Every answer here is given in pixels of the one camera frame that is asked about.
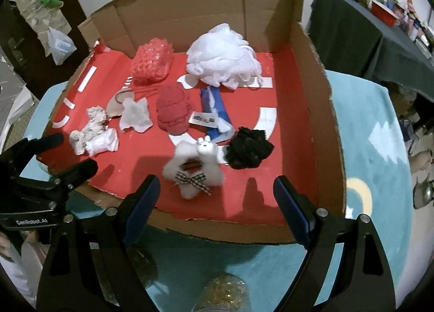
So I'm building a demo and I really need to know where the beige fluffy sock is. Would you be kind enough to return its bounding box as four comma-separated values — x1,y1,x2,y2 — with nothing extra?
68,106,107,155

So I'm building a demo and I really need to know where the red rabbit plush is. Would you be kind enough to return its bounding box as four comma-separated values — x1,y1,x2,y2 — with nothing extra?
156,82,194,136

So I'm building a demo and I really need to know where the white fluffy rabbit scrunchie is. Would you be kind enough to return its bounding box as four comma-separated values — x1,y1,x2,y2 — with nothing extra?
162,136,224,200

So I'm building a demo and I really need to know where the pink mesh sponge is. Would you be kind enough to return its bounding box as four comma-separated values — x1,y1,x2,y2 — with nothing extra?
131,38,174,84

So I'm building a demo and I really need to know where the blue white cloth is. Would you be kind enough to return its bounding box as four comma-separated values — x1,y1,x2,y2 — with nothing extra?
200,87,235,143

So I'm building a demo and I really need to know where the black fluffy scrunchie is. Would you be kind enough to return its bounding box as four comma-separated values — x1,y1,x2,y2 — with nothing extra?
224,127,275,170

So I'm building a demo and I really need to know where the white mesh bath loofah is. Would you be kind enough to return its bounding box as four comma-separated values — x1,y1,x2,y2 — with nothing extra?
186,23,263,90

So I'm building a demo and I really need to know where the white sock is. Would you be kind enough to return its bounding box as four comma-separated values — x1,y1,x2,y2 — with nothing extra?
85,128,119,156

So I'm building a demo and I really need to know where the teal table cover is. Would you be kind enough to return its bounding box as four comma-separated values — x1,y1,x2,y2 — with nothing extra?
20,69,415,312

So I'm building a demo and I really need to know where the dark wooden door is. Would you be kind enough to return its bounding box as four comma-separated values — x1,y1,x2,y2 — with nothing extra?
1,0,88,98

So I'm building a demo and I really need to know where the plastic bag on door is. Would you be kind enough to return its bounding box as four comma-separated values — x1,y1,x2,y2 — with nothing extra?
47,27,76,66

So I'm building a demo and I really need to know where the small jar gold lid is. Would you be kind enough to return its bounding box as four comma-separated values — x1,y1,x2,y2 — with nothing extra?
192,273,251,312

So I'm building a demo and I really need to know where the cardboard box red bottom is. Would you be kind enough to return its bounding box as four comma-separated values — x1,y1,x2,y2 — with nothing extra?
44,0,346,244

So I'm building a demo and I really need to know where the dark green tablecloth table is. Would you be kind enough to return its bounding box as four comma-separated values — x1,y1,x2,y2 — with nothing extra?
308,0,434,100

